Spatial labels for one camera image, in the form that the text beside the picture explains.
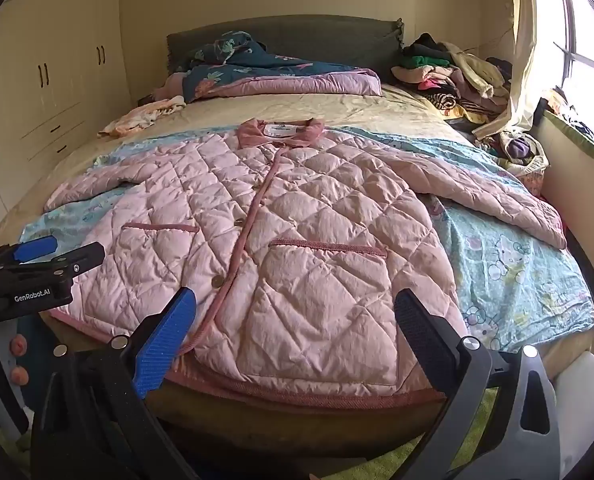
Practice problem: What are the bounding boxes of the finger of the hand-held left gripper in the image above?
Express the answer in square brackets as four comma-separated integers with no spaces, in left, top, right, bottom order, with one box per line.
[0,234,59,267]
[7,242,106,282]

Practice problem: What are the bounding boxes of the window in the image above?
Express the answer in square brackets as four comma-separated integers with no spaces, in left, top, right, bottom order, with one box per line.
[552,0,594,151]

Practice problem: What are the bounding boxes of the light blue cat print sheet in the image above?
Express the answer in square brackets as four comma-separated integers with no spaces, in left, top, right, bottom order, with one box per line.
[20,125,594,356]

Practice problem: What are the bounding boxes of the white window bench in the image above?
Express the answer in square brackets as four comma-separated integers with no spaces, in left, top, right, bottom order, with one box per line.
[532,110,594,311]

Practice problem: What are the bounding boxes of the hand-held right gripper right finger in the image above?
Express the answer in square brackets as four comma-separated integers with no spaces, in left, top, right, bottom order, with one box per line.
[394,287,562,480]

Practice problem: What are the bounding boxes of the pink quilted jacket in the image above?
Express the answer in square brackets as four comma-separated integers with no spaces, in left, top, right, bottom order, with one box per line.
[44,117,568,403]

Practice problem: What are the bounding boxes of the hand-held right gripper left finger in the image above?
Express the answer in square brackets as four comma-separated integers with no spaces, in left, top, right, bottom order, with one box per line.
[30,287,198,480]

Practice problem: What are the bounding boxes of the green floor mat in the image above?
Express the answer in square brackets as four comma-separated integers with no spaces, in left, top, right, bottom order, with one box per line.
[362,385,498,480]

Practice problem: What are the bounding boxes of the floral bag of clothes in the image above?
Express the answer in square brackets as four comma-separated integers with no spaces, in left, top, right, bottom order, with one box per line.
[477,130,550,196]

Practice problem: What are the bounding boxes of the green window seat cushion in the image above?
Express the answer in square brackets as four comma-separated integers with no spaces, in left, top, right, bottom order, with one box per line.
[542,92,594,178]

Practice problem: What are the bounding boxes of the orange and white small cloth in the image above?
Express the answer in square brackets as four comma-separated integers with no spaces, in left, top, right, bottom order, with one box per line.
[97,95,187,139]

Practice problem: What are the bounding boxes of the cream curtain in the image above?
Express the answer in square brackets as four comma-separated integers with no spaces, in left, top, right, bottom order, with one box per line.
[472,0,565,141]

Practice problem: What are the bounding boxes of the dark blue floral quilt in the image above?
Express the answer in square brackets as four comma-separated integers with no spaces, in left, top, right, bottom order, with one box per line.
[179,30,383,103]

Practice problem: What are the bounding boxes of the pink pillow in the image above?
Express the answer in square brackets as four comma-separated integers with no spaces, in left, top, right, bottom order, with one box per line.
[152,72,189,102]

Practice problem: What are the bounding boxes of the cream wardrobe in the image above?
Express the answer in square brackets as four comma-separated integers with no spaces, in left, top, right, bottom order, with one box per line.
[0,0,128,211]

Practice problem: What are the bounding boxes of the grey chair seat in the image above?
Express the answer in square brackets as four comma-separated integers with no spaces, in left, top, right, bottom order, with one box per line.
[552,350,594,480]

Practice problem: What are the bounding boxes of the person's left hand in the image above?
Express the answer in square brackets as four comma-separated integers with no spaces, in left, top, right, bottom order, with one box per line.
[7,335,30,386]

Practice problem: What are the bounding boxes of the pile of mixed clothes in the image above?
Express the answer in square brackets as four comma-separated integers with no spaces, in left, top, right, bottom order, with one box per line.
[389,32,515,126]

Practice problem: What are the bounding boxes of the bed with beige sheet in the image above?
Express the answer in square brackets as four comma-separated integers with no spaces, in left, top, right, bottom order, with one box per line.
[0,82,594,461]

